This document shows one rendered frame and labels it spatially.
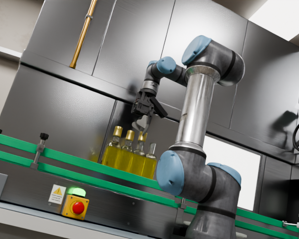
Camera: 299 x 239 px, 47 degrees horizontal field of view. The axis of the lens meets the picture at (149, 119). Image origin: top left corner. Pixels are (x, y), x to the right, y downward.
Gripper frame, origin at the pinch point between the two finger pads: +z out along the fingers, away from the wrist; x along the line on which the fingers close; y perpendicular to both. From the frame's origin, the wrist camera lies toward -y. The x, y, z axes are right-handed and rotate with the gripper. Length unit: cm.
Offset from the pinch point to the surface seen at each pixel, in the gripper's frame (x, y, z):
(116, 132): 1.7, 12.6, 3.6
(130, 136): 2.1, 6.2, 3.6
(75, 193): 21.0, 26.1, 33.3
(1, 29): -319, 116, -158
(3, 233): 48, 45, 48
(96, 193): 15.9, 17.7, 31.2
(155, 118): -11.8, -8.7, -12.9
